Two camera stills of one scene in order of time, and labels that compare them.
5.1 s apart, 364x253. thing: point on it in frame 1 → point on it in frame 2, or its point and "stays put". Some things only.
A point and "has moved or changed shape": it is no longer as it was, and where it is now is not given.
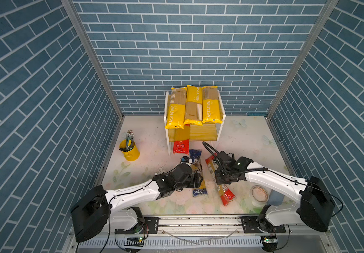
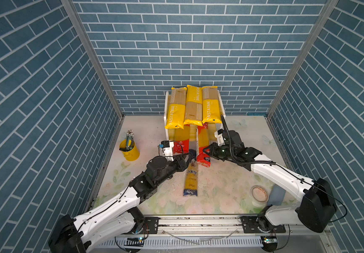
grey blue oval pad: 275,198 stays put
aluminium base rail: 212,234 stays put
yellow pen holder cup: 130,149 stays put
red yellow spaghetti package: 182,140 stays put
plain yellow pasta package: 193,107 stays put
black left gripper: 194,177 → 181,166
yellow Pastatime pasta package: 176,114 stays put
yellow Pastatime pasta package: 210,105 stays put
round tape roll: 259,195 stays put
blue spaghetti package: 197,165 has moved or changed shape
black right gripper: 218,180 → 212,149
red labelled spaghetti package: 226,195 → 203,158
